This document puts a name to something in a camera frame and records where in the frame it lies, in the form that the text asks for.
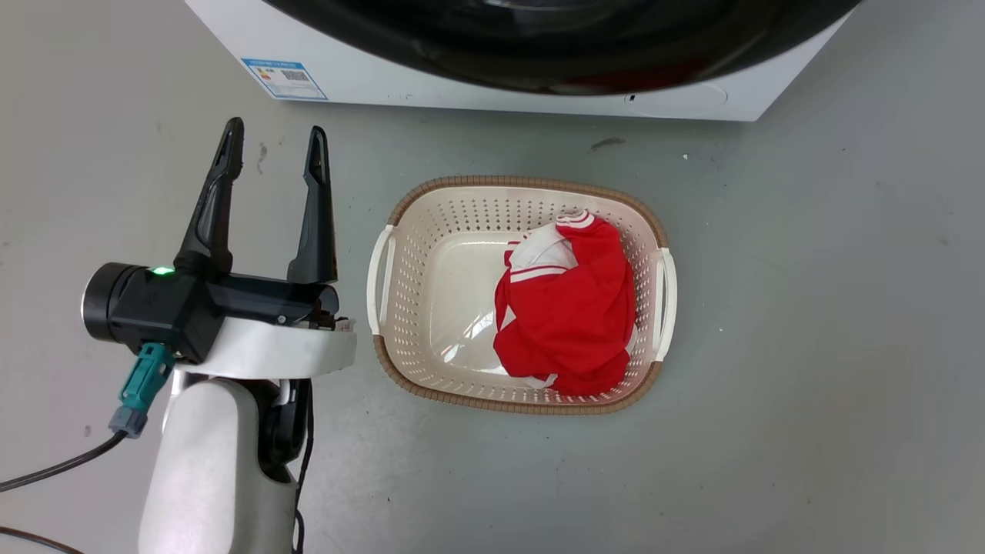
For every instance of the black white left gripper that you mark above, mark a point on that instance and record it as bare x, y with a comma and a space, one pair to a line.
200, 308

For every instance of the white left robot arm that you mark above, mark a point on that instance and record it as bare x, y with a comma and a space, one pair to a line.
208, 469

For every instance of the white washing machine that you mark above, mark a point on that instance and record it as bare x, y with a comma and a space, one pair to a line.
369, 73

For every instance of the black glass washing machine door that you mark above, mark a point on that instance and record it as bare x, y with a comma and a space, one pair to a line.
554, 46

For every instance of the blue white energy label sticker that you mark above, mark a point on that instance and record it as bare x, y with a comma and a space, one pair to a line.
283, 78

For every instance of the beige perforated laundry basket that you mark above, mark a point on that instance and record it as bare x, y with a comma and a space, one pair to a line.
431, 231

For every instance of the red white garment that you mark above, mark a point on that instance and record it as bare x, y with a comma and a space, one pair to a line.
573, 308

